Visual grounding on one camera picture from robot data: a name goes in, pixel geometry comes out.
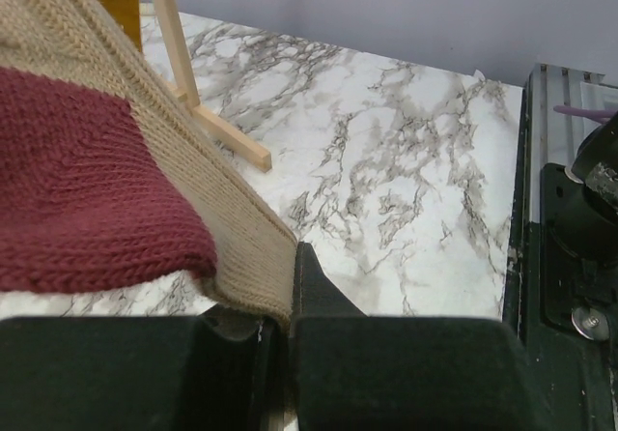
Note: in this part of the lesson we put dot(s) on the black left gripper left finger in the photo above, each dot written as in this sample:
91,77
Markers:
213,371

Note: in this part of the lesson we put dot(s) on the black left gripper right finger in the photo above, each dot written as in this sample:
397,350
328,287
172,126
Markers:
357,372

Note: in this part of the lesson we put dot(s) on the maroon cream striped sock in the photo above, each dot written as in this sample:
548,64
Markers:
107,183

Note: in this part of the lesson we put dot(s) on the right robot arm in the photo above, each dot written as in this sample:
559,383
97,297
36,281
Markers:
596,214

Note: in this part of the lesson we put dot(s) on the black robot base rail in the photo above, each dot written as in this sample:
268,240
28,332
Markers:
562,306

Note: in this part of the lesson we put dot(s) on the wooden clothes rack frame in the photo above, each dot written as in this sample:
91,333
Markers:
185,90

